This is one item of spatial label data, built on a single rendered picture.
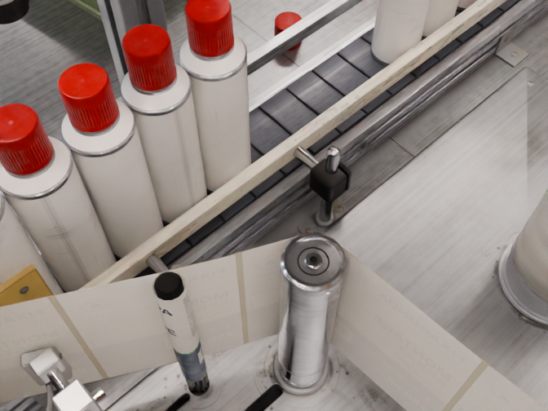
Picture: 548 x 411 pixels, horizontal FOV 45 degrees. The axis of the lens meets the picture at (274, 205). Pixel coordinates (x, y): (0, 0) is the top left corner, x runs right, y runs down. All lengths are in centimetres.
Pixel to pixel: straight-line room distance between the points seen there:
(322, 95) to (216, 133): 19
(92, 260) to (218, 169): 14
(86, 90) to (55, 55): 41
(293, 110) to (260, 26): 19
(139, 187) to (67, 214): 6
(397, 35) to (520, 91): 15
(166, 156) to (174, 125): 4
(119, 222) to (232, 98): 13
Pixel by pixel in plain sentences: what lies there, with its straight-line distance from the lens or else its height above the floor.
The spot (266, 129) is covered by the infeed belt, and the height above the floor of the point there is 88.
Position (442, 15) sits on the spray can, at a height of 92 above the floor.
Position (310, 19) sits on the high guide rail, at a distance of 66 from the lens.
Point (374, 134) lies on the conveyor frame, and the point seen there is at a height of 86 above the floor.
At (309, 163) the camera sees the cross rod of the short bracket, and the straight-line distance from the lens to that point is 61.
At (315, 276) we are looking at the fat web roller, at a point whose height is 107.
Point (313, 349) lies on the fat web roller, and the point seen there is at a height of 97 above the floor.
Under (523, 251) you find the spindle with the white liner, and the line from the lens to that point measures 56.
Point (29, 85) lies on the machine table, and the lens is 82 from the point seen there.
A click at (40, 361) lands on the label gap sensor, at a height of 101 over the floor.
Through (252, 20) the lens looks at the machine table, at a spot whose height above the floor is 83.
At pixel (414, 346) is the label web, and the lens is 41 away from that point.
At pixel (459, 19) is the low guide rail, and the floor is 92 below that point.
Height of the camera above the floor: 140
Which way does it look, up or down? 57 degrees down
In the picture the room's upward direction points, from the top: straight up
